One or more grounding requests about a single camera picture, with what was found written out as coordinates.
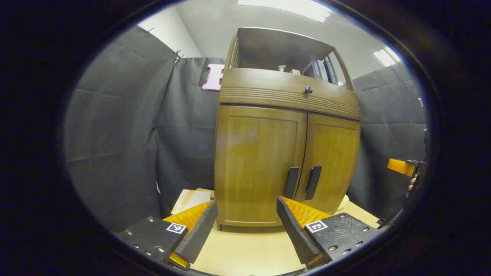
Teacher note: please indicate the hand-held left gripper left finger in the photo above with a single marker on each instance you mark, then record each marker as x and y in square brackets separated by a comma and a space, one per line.
[199, 234]

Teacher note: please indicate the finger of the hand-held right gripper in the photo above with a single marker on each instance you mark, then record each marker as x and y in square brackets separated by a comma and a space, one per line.
[399, 166]

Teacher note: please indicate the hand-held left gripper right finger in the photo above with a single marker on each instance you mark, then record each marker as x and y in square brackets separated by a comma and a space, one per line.
[293, 230]

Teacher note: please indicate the wooden shoe cabinet door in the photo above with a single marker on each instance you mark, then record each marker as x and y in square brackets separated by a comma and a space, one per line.
[253, 161]
[333, 153]

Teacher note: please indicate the wooden double-door shoe cabinet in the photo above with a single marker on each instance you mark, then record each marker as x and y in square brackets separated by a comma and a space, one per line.
[276, 50]

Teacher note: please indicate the wooden cabinet drawer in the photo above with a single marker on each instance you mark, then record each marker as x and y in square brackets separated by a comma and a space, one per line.
[261, 86]

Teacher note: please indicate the small ceiling light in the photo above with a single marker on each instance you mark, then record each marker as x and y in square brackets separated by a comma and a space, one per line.
[384, 57]

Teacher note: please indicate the black drawer knob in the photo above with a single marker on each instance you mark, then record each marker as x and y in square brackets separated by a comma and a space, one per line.
[308, 90]

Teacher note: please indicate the light grey book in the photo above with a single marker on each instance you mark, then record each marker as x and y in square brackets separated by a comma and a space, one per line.
[322, 71]

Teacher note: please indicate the blue book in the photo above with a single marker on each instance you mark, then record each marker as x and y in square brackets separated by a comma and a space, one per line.
[311, 69]

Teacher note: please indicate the black backdrop cloth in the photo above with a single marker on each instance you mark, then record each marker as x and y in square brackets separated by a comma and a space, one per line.
[115, 134]

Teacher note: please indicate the large ceiling light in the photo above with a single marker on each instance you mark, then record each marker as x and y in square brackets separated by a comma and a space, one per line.
[291, 7]

